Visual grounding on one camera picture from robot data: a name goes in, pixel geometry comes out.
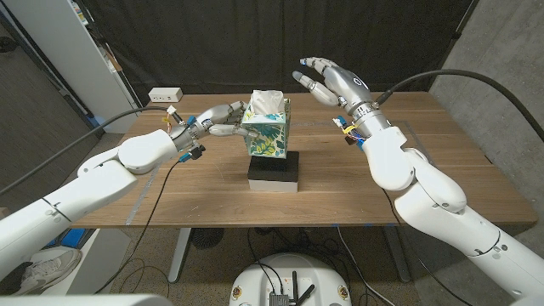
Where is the white table leg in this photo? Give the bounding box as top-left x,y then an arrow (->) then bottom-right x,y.
167,227 -> 192,285

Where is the grey sneaker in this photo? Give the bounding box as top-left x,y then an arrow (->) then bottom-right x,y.
11,247 -> 82,297

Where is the white robot torso base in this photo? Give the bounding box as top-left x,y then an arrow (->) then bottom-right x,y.
228,253 -> 353,306

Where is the white power strip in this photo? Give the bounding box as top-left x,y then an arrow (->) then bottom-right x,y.
147,87 -> 184,104

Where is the white floor cable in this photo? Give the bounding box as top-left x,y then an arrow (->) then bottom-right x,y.
337,226 -> 396,306

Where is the teal floral tissue box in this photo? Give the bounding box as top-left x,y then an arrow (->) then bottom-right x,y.
241,98 -> 292,160

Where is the blue and black floor item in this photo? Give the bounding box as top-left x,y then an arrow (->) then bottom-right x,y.
42,228 -> 88,250

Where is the black box with white base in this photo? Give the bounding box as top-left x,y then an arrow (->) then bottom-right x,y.
246,150 -> 300,193

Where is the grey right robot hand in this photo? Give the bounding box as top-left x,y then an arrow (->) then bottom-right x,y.
292,56 -> 391,138

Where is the grey table leg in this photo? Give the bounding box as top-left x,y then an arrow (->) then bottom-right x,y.
382,224 -> 412,284

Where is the round black floor fan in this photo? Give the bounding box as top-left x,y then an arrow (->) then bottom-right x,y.
190,228 -> 225,251

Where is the white tissue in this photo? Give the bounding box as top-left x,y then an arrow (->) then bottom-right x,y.
249,88 -> 286,116

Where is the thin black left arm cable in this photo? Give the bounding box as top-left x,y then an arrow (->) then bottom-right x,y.
93,160 -> 182,295

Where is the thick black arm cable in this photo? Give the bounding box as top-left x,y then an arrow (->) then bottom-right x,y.
373,69 -> 544,144
0,105 -> 171,196

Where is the black curtain backdrop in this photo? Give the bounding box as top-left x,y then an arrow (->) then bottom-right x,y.
82,0 -> 479,107

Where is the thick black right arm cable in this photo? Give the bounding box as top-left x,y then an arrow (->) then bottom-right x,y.
373,69 -> 544,144

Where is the grey electronics box with antennas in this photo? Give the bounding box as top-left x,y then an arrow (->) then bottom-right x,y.
268,269 -> 316,306

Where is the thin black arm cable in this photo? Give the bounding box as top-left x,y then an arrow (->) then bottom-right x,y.
93,160 -> 182,295
380,189 -> 473,306

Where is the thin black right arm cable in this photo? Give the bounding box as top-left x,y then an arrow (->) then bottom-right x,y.
380,189 -> 473,306

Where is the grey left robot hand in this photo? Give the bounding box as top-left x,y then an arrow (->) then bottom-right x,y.
167,100 -> 260,153

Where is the white cabinet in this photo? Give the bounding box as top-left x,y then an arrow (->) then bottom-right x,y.
2,0 -> 141,135

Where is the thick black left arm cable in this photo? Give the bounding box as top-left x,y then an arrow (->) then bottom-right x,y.
0,105 -> 171,196

